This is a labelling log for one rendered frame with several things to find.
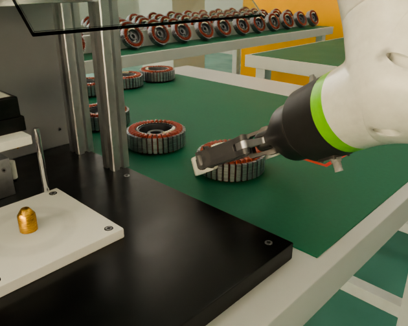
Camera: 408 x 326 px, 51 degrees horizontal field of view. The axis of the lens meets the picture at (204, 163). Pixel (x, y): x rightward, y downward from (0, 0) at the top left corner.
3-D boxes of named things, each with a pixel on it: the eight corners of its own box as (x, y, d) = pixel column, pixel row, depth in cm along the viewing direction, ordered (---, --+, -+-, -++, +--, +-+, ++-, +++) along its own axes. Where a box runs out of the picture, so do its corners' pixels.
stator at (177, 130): (114, 150, 79) (113, 130, 78) (147, 132, 88) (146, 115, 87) (166, 160, 75) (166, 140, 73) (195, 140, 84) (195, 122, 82)
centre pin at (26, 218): (41, 229, 48) (37, 207, 47) (24, 236, 46) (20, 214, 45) (33, 222, 49) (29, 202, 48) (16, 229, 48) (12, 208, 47)
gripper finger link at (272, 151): (282, 152, 57) (278, 152, 56) (212, 173, 62) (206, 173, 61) (274, 124, 57) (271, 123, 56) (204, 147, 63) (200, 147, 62)
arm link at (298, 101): (360, 61, 49) (298, 67, 45) (389, 158, 48) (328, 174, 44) (325, 79, 54) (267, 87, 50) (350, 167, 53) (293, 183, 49)
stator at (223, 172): (278, 174, 69) (280, 153, 67) (219, 190, 64) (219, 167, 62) (239, 152, 78) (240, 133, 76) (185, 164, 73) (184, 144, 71)
